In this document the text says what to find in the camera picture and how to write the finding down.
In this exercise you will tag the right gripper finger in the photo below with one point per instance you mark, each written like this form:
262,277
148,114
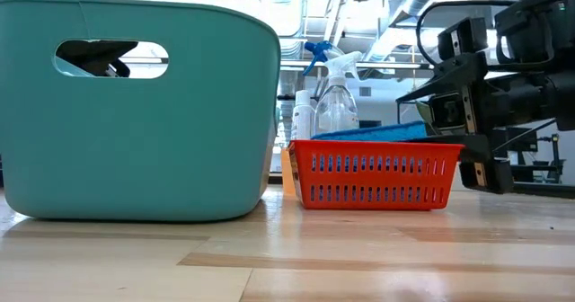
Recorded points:
453,77
474,147

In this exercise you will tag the clear spray bottle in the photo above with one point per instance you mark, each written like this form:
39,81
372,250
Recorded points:
337,106

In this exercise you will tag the labelled blue spray bottle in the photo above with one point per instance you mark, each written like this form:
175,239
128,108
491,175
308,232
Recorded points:
316,50

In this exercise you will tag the small white bottle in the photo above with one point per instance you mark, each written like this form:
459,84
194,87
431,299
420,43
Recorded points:
302,120

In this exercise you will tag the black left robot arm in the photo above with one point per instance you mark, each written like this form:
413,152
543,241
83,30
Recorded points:
96,55

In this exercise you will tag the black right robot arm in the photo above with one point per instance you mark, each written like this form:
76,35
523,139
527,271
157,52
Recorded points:
539,95

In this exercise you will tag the black background workstation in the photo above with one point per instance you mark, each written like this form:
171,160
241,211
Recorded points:
523,147

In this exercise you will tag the red plastic basket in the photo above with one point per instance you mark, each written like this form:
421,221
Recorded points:
373,183

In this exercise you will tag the orange plastic tray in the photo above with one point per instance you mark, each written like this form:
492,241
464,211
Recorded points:
287,174

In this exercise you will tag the teal plastic bin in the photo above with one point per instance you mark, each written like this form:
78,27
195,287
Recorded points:
157,149

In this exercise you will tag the black aluminium rig frame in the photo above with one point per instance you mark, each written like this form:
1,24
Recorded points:
543,189

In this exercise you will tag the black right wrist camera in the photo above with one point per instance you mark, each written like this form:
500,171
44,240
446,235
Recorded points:
525,28

